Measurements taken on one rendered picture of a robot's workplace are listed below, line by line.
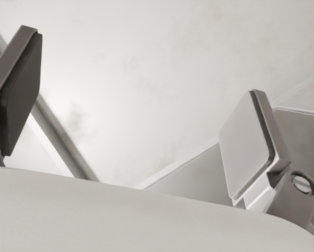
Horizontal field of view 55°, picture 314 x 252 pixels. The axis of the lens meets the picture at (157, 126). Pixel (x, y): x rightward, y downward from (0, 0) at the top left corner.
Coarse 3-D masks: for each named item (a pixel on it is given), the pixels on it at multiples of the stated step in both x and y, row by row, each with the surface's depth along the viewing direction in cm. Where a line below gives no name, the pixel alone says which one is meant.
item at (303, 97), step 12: (300, 84) 107; (312, 84) 99; (288, 96) 102; (300, 96) 95; (312, 96) 88; (288, 108) 93; (300, 108) 85; (312, 108) 80; (204, 144) 109; (216, 144) 104; (192, 156) 104; (168, 168) 108; (144, 180) 113; (156, 180) 105
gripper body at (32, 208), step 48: (0, 192) 6; (48, 192) 6; (96, 192) 7; (144, 192) 7; (0, 240) 5; (48, 240) 5; (96, 240) 6; (144, 240) 6; (192, 240) 6; (240, 240) 7; (288, 240) 7
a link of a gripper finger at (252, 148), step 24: (264, 96) 12; (240, 120) 13; (264, 120) 11; (240, 144) 12; (264, 144) 11; (240, 168) 12; (264, 168) 11; (288, 168) 11; (240, 192) 12; (264, 192) 10; (312, 216) 10
